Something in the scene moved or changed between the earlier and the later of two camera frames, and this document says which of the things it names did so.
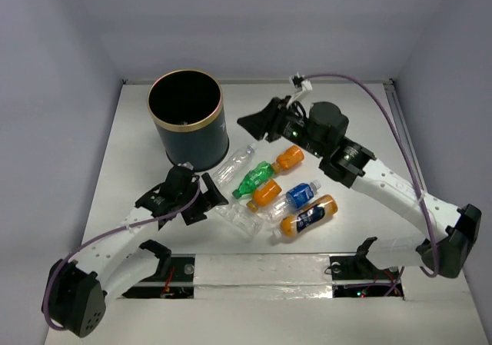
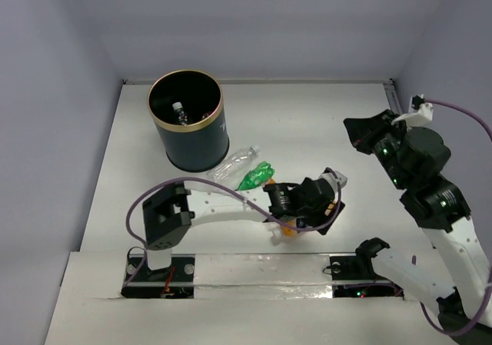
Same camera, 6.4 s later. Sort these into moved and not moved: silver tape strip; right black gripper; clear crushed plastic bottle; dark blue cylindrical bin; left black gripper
Moved: right black gripper; clear crushed plastic bottle; left black gripper
Not moved: silver tape strip; dark blue cylindrical bin
